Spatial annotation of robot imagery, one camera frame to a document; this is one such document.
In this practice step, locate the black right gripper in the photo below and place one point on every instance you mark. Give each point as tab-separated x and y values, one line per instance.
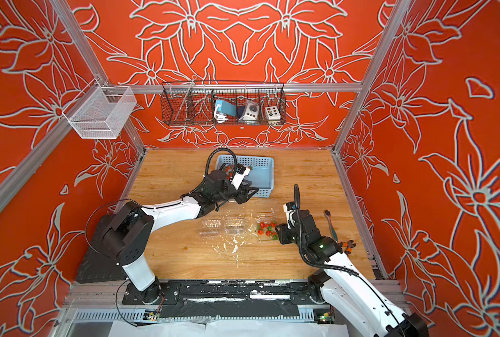
283	230

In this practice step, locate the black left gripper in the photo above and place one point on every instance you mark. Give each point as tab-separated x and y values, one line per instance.
243	197

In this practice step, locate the clear plastic clamshell container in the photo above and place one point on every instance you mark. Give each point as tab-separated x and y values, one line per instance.
268	233

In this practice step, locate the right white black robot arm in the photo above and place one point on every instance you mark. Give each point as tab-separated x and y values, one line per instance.
339	284

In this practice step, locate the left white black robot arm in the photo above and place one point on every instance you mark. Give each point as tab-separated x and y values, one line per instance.
128	231

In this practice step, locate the light blue perforated plastic basket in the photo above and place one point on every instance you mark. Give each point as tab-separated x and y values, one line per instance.
261	175

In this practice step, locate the clear clamshell container middle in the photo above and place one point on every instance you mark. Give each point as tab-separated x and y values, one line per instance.
235	225

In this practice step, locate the metal spoon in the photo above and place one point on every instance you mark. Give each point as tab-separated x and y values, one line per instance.
327	214

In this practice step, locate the white button box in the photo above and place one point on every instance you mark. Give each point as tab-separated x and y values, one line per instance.
272	115

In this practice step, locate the blue white device in basket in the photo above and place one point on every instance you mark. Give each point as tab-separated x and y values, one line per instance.
224	110

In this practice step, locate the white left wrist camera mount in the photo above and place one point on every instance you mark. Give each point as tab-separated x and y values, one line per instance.
239	173

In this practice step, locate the orange handled pliers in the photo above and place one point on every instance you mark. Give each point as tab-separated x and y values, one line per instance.
348	246

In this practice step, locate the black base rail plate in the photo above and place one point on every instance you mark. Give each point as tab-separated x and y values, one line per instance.
234	299

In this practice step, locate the black wire wall basket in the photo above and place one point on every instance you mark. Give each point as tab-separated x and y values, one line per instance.
191	103

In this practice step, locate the clear acrylic wall box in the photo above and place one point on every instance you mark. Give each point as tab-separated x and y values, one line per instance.
100	113

